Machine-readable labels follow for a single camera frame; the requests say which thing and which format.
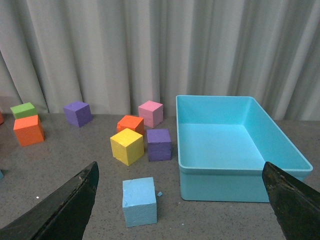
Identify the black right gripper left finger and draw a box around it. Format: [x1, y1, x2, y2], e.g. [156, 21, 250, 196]
[0, 161, 99, 240]

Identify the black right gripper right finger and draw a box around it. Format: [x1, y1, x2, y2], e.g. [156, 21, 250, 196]
[262, 161, 320, 240]

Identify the orange foam cube left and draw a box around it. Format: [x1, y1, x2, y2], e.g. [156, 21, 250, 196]
[13, 115, 45, 147]

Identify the orange foam cube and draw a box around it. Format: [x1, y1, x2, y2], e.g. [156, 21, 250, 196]
[116, 115, 145, 135]
[13, 115, 45, 147]

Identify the yellow foam cube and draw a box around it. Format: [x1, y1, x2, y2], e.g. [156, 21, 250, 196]
[110, 128, 145, 166]

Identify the light blue plastic bin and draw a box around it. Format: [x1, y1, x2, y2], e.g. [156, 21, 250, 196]
[176, 95, 313, 203]

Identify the purple foam cube back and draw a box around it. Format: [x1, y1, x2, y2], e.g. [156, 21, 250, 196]
[63, 101, 93, 128]

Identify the green foam cube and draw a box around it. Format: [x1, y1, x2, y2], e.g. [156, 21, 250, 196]
[10, 102, 38, 119]

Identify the red foam cube back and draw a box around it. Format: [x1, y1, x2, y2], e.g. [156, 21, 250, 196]
[0, 112, 4, 125]

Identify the orange foam cube right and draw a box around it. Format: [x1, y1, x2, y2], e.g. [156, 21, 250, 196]
[116, 115, 145, 135]

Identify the purple foam cube near bin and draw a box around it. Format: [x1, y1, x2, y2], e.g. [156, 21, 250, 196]
[146, 128, 172, 162]

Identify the pink foam cube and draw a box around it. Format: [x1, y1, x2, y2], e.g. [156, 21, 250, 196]
[138, 100, 164, 128]

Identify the white pleated curtain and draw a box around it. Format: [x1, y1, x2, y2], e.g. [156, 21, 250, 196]
[0, 0, 320, 121]

